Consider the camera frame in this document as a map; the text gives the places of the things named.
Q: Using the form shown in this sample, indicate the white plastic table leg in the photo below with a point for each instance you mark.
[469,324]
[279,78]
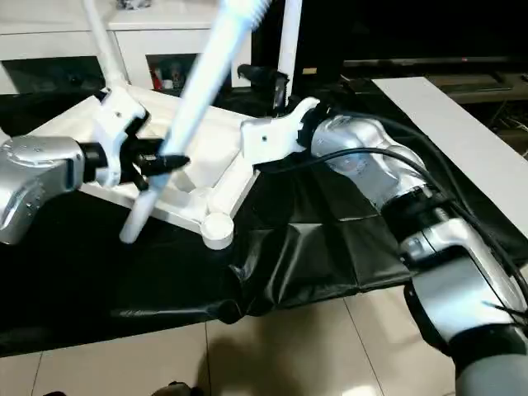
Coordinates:
[289,49]
[202,91]
[103,45]

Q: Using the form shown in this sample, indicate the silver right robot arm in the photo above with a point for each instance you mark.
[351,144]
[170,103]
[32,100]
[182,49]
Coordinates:
[388,173]

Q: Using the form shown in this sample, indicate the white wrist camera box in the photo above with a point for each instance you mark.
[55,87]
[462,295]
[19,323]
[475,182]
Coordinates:
[276,136]
[115,124]

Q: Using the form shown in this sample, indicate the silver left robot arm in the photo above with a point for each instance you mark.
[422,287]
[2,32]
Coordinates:
[37,177]

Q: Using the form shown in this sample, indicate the white plastic table top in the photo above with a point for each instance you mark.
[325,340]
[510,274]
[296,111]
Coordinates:
[206,165]

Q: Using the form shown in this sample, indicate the red bottle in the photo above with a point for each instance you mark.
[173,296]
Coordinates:
[157,81]

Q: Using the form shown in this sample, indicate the white side table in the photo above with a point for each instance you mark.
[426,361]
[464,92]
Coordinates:
[462,132]

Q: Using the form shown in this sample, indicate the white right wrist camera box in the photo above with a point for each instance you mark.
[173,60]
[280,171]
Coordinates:
[276,136]

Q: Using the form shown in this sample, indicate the white cabinet with glass doors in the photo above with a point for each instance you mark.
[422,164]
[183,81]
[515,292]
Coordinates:
[49,25]

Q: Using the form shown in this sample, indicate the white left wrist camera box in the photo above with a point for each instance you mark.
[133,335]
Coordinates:
[115,124]

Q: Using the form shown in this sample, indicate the black work mat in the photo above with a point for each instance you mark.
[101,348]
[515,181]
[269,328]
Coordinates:
[289,247]

